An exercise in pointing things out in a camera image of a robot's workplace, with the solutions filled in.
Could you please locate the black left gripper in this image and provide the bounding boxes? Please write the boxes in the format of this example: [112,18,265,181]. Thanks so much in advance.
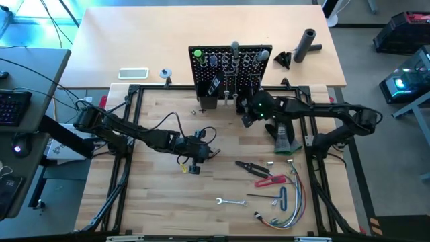
[175,135,222,165]

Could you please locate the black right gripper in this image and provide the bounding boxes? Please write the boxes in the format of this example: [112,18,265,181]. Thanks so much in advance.
[241,89,279,129]

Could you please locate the black spirit level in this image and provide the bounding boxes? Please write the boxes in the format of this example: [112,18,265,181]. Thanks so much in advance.
[208,69,226,97]

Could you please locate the red handled tool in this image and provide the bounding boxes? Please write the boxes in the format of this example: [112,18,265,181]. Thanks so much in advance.
[253,174,288,189]

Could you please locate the grey handled screwdriver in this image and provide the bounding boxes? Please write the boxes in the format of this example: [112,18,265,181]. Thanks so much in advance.
[255,49,271,67]
[230,40,241,69]

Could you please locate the green black screwdriver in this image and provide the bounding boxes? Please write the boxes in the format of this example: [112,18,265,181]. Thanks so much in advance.
[193,48,207,67]

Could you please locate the small black pegboard bin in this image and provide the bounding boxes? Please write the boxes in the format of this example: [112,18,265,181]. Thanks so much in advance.
[234,89,251,116]

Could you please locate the tall black pegboard bin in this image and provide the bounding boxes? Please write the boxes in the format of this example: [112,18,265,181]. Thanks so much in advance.
[196,82,219,110]

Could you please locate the black grey work glove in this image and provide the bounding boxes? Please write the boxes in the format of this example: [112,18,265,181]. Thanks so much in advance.
[264,119,304,157]

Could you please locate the black metal pegboard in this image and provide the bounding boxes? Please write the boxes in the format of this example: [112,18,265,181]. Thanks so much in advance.
[188,44,274,102]

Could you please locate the black plastic clips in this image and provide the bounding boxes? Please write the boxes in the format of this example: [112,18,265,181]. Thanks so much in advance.
[273,50,293,71]

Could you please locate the grey cylinder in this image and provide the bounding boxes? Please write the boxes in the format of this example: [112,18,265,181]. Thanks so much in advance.
[293,28,318,64]

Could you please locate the light wood desk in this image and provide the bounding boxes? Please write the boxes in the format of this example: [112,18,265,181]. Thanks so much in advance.
[60,5,348,89]

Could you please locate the white stand base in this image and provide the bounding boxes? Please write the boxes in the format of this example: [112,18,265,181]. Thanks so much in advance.
[322,0,341,28]

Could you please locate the black slanted beam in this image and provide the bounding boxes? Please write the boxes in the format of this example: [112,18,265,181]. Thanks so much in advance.
[38,115,96,160]

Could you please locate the white cardboard box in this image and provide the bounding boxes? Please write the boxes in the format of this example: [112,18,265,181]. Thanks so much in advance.
[46,123,99,165]

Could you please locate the black RGB computer tower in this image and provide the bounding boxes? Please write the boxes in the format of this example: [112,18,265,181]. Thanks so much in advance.
[378,45,430,105]

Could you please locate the black red equipment case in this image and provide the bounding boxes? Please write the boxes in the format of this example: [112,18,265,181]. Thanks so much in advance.
[372,11,430,56]

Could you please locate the grey side desk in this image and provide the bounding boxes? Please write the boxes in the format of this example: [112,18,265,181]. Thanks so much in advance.
[0,46,73,221]

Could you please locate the black computer mouse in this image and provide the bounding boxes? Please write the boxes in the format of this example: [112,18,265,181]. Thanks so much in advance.
[12,133,32,159]

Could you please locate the black keyboard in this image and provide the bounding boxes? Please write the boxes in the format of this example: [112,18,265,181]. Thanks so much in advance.
[0,89,34,128]

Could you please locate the black handheld device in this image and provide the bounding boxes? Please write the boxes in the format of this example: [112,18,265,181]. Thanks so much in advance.
[0,174,26,221]

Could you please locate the wire pegboard hook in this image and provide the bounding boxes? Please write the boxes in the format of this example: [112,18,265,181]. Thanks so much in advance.
[250,74,265,92]
[224,65,241,100]

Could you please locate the wire screwdriver holder rack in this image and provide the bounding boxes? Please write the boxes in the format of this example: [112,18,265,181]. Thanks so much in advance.
[206,50,270,69]

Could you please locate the black aluminium table frame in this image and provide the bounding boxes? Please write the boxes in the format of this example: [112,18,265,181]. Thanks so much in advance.
[74,76,362,237]

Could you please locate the coloured cable bundle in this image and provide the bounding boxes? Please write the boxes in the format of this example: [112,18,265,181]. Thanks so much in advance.
[254,159,308,231]

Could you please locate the silver metal bracket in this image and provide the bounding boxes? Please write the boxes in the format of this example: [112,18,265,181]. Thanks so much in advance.
[106,235,146,242]
[294,236,333,242]

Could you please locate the grey metal desk frame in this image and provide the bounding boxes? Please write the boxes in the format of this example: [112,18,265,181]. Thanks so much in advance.
[391,90,430,184]

